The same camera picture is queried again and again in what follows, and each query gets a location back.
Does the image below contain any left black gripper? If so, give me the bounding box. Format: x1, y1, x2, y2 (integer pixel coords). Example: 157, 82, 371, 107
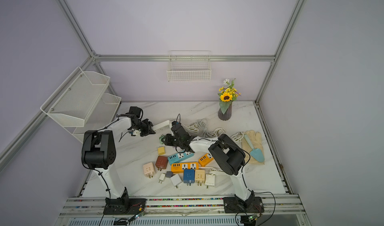
132, 118, 156, 137

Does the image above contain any white power strip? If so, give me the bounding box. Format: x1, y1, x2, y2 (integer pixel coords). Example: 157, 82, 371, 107
152, 120, 172, 132

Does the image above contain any green small adapter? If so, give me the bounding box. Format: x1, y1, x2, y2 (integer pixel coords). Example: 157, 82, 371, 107
159, 135, 166, 145

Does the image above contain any teal power strip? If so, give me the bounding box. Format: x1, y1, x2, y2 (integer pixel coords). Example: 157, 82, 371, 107
168, 152, 194, 165

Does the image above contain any yellow cube adapter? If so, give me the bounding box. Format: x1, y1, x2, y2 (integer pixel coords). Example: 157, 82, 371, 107
158, 146, 166, 156

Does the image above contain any brown cube adapter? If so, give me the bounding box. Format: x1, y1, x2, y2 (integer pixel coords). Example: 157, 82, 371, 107
155, 155, 169, 171

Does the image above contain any orange power strip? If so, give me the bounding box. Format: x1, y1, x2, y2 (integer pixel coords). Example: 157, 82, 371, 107
198, 153, 214, 167
171, 162, 199, 174

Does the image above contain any blue cube adapter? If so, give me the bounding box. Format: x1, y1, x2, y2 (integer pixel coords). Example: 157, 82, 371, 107
183, 169, 195, 186

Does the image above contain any pink white cube adapter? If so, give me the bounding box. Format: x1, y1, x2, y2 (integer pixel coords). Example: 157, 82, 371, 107
143, 162, 156, 179

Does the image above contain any beige cube adapter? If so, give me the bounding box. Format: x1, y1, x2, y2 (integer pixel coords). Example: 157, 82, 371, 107
195, 169, 206, 186

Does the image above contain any small white adapter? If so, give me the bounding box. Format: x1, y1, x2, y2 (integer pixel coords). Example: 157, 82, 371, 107
170, 174, 183, 189

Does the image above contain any small white plug charger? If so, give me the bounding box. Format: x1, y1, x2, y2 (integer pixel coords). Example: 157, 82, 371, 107
159, 173, 166, 184

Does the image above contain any white cable coil front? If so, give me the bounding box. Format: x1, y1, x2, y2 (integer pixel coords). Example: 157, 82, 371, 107
229, 131, 245, 143

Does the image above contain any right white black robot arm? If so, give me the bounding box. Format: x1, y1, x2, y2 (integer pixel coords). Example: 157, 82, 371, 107
161, 123, 255, 210

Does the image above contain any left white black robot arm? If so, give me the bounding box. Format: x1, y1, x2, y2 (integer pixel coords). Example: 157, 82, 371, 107
81, 106, 155, 203

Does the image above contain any lower white mesh shelf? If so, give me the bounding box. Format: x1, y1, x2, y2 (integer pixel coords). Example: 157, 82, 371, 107
72, 93, 121, 142

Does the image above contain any white mesh shelf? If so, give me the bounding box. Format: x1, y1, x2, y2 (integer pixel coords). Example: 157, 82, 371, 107
72, 93, 121, 142
40, 67, 110, 127

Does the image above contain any dark purple ribbed vase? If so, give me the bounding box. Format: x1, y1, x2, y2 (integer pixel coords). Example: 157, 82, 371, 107
218, 102, 233, 121

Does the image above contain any sunflower bouquet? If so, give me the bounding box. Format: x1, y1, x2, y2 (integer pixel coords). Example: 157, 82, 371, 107
218, 78, 242, 114

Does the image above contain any beige work glove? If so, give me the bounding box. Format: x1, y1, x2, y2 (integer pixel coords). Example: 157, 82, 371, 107
242, 130, 265, 165

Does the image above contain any upper white mesh shelf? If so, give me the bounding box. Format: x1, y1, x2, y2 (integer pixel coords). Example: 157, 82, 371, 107
40, 67, 110, 127

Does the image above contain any teal garden trowel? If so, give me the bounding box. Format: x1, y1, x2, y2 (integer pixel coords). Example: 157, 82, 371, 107
244, 134, 265, 163

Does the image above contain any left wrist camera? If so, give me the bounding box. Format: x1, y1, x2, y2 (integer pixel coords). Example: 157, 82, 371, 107
129, 130, 141, 136

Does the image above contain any white wire wall basket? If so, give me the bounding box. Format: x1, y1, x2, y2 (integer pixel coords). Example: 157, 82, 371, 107
167, 50, 212, 82

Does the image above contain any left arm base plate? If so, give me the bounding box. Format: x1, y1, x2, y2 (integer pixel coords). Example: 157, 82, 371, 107
103, 198, 147, 215

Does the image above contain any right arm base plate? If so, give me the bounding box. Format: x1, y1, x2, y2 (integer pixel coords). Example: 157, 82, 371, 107
223, 196, 265, 214

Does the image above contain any aluminium front rail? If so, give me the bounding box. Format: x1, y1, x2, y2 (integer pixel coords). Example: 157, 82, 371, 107
59, 194, 306, 218

